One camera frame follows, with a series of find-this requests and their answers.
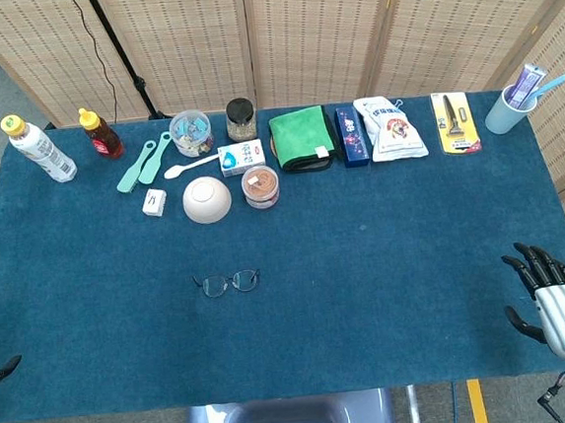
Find yellow razor blister pack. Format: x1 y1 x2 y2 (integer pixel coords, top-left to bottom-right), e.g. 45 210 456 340
430 89 484 159

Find small white box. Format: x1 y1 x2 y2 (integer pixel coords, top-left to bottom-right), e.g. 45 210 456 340
140 186 169 219

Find dark blue box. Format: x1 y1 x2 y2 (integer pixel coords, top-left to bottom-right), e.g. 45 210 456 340
334 105 373 170

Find white blue milk carton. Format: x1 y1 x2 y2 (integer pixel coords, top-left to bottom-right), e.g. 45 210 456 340
216 138 268 179

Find black hanging cable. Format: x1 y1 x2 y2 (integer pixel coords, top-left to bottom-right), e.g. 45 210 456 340
69 0 120 126

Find clear jar of binder clips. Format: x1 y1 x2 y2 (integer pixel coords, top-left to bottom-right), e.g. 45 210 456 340
167 107 216 161

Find beige upturned bowl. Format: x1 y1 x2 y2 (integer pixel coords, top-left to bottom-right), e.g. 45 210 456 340
179 174 235 227

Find yellow floor tape strip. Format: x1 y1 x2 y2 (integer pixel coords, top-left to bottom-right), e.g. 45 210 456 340
465 378 490 423

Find white bottle yellow cap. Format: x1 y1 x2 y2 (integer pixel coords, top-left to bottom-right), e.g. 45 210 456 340
0 109 79 189

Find blue carpet table cover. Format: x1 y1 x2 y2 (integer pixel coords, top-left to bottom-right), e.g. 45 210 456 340
0 81 565 423

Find green long-handled brush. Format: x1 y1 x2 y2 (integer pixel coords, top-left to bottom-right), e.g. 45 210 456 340
134 130 178 187
112 139 162 195

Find light blue cup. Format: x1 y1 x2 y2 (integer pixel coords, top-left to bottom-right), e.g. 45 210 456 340
481 81 543 136

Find glass jar black lid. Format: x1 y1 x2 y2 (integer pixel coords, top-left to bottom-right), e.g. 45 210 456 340
224 96 259 144

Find clear jar of rubber bands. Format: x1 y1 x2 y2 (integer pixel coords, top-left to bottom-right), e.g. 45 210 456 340
239 164 283 212

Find silver metal table leg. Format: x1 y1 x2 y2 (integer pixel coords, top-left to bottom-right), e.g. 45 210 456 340
404 384 424 423

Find folded green towel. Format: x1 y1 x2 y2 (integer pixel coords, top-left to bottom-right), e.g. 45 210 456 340
267 103 343 176

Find thin-framed eyeglasses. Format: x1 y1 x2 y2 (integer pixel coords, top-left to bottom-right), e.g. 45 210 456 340
191 267 263 301

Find purple toothpaste tube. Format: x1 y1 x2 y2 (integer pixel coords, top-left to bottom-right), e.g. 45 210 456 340
506 62 550 107

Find black stand pole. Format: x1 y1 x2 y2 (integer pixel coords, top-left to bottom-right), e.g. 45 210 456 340
84 0 170 126

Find white plastic spoon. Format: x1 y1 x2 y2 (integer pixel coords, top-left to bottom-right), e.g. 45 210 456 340
163 156 222 181

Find light blue toothbrush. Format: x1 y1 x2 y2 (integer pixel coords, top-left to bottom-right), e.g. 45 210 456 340
528 73 565 102

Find honey bottle yellow cap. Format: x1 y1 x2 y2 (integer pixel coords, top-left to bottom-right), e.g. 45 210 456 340
77 104 126 163

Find white printed pouch bag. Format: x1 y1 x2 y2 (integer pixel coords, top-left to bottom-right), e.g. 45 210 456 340
352 92 430 166

